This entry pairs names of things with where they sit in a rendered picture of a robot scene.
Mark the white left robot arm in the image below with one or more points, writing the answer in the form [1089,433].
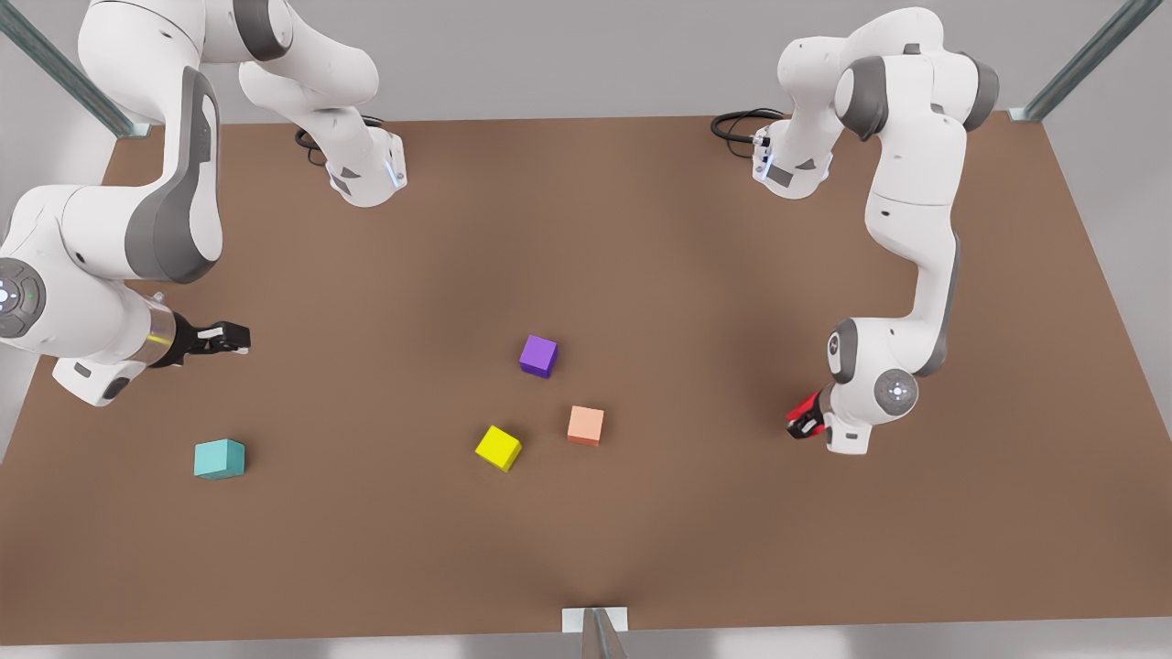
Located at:
[916,183]

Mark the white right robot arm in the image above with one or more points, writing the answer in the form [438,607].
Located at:
[101,229]

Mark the teal blue wooden cube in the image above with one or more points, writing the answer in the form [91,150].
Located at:
[219,459]

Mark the peach wooden cube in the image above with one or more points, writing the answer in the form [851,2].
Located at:
[585,426]

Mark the purple wooden cube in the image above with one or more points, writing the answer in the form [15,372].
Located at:
[538,356]

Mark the yellow wooden cube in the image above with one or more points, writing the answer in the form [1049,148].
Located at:
[498,448]

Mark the silver frame post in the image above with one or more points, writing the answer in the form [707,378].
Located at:
[1085,59]
[64,69]
[597,633]

